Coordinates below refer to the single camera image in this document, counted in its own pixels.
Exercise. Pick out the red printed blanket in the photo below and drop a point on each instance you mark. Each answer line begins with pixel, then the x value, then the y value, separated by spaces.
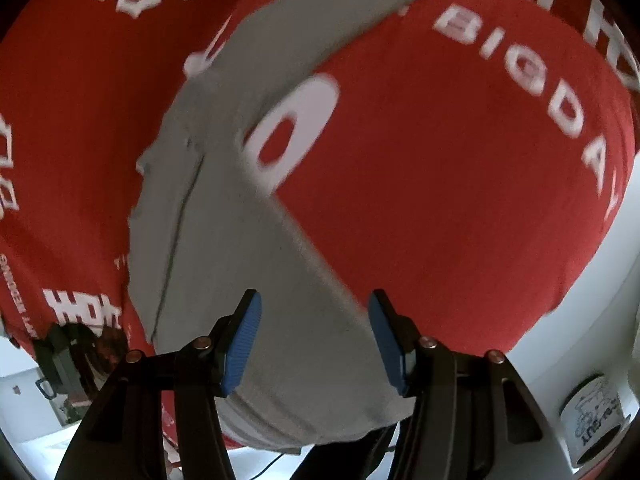
pixel 450 160

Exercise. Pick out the white printed mug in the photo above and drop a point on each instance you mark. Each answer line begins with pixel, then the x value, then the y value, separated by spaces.
pixel 592 422

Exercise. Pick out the grey small garment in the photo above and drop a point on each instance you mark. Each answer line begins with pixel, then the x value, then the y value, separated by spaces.
pixel 280 280

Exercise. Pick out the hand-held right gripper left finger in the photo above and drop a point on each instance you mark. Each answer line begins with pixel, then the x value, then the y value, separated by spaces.
pixel 242 347

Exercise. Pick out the dark cloth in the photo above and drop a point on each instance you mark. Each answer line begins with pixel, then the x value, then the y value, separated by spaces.
pixel 350 455

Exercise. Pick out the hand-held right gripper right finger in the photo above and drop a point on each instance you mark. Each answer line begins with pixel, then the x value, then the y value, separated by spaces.
pixel 389 347

